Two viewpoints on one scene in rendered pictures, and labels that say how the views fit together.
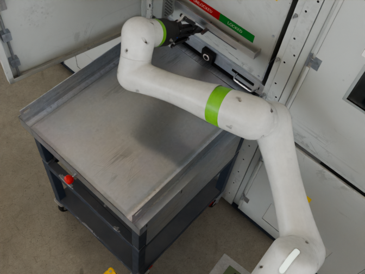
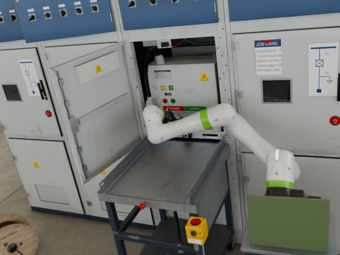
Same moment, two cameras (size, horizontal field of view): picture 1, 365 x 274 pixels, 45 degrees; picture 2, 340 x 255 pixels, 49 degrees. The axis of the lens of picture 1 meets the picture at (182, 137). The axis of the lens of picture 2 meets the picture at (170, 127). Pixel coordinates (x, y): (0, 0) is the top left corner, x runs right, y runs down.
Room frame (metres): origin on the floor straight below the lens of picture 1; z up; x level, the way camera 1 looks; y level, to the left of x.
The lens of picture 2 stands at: (-1.10, 0.36, 2.01)
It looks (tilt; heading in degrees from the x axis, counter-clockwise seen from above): 24 degrees down; 353
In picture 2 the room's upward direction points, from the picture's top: 9 degrees counter-clockwise
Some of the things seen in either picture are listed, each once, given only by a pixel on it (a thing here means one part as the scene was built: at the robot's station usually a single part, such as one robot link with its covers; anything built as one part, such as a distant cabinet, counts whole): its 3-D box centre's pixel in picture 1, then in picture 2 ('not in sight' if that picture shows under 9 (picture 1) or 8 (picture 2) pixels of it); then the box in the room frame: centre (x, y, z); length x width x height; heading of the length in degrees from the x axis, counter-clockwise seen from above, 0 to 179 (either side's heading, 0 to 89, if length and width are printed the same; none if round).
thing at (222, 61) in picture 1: (214, 50); (188, 132); (1.28, -0.07, 0.89); 0.54 x 0.05 x 0.06; 56
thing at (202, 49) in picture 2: not in sight; (206, 57); (1.74, -0.38, 1.28); 0.58 x 0.02 x 0.19; 56
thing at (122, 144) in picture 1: (144, 117); (168, 170); (0.95, 0.15, 0.82); 0.68 x 0.62 x 0.06; 146
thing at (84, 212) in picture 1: (143, 163); (175, 217); (0.95, 0.15, 0.46); 0.64 x 0.58 x 0.66; 146
